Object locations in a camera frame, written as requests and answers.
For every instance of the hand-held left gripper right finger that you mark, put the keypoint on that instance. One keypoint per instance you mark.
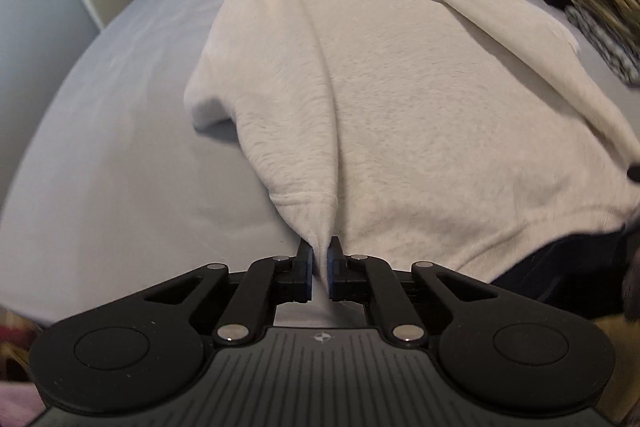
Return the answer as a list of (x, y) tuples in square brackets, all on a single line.
[(331, 277)]

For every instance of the striped folded clothes pile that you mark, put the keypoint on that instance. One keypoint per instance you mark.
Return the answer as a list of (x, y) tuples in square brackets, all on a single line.
[(610, 7)]

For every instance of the white sweatshirt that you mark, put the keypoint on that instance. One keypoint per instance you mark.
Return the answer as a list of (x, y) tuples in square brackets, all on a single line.
[(425, 107)]

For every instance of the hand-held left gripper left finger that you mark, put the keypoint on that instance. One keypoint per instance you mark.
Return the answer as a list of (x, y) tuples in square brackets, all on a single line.
[(302, 277)]

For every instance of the grey bed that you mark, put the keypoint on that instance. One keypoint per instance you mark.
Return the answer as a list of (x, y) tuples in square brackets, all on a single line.
[(125, 157)]

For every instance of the person's dark clothing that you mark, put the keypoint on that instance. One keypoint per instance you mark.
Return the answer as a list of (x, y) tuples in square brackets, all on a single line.
[(575, 277)]

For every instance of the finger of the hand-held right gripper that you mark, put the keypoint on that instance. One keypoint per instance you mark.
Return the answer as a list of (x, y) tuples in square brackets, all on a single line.
[(635, 173)]

